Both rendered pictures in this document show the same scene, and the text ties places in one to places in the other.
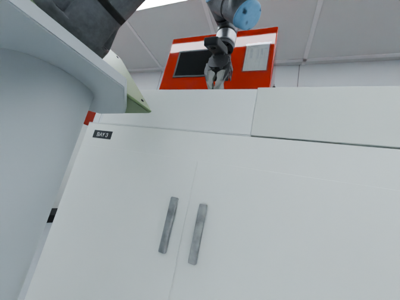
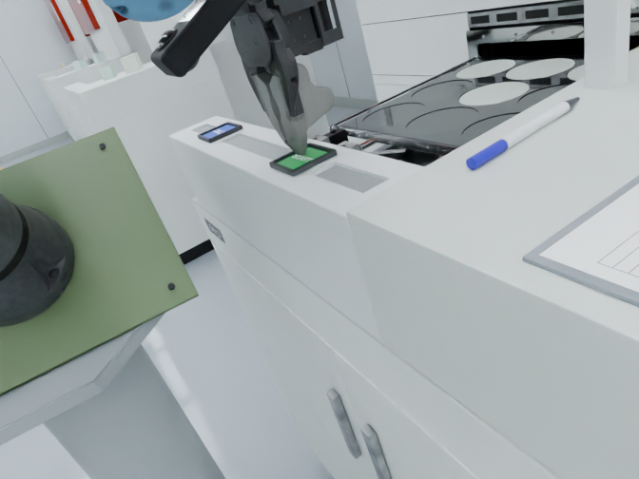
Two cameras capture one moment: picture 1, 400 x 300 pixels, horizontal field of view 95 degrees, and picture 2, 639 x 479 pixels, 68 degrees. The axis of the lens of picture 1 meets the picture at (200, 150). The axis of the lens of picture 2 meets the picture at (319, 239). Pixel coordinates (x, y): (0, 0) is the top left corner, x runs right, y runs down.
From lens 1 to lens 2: 0.63 m
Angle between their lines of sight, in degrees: 60
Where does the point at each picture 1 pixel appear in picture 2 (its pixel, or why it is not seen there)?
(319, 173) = not seen: outside the picture
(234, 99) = (319, 232)
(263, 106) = (378, 282)
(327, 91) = (534, 316)
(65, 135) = (125, 412)
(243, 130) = (366, 324)
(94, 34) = (25, 303)
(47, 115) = (89, 420)
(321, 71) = not seen: outside the picture
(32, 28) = not seen: outside the picture
